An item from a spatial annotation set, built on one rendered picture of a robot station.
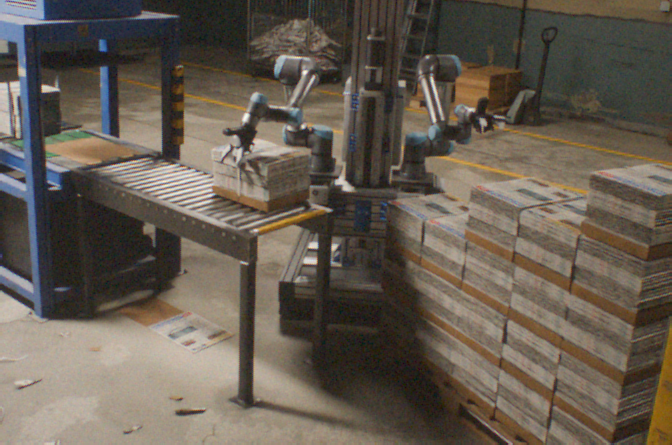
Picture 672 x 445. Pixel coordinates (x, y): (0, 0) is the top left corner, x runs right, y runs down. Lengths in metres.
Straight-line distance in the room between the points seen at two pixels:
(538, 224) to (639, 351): 0.57
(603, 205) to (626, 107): 7.43
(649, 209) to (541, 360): 0.80
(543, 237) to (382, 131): 1.51
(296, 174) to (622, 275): 1.60
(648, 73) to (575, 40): 0.99
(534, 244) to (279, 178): 1.21
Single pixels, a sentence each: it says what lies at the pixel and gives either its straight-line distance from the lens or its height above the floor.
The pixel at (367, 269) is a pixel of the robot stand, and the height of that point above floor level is 0.22.
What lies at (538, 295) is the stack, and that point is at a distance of 3.16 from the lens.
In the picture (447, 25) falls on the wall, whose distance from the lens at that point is 11.32.
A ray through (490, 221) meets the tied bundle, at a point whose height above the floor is 0.96.
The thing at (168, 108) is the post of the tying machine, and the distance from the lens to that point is 4.72.
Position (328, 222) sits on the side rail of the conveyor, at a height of 0.75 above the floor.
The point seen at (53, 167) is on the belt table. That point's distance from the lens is 4.45.
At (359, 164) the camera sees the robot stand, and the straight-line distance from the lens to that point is 4.36.
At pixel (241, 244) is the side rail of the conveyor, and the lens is 3.42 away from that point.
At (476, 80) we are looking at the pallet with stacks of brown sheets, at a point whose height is 0.48.
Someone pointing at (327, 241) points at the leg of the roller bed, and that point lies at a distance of 3.79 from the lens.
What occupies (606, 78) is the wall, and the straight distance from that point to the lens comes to 10.34.
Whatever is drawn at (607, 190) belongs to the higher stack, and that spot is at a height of 1.25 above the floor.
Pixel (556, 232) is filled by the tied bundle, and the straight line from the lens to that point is 3.04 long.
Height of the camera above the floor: 2.00
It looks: 18 degrees down
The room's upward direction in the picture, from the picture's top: 3 degrees clockwise
